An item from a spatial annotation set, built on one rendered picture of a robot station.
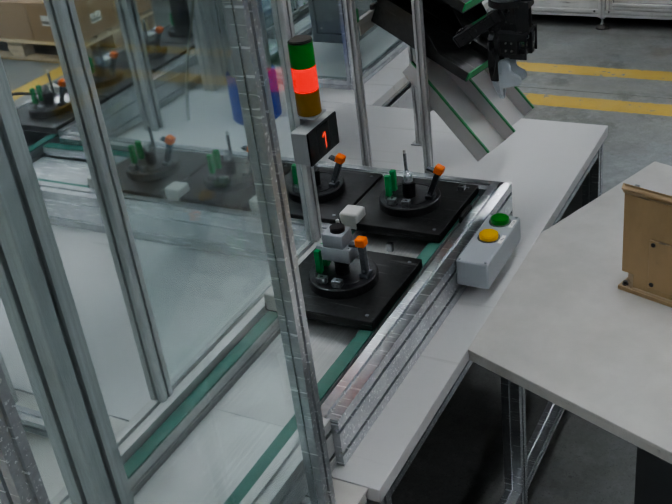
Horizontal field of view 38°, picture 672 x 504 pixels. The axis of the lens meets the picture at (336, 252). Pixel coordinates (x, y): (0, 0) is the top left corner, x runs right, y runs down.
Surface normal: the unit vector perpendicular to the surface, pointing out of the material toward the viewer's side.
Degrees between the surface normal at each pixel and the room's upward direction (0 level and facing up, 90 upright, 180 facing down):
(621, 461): 0
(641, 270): 90
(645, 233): 90
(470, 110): 45
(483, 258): 0
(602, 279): 0
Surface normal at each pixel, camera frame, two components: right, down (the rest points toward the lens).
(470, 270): -0.46, 0.50
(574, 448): -0.11, -0.86
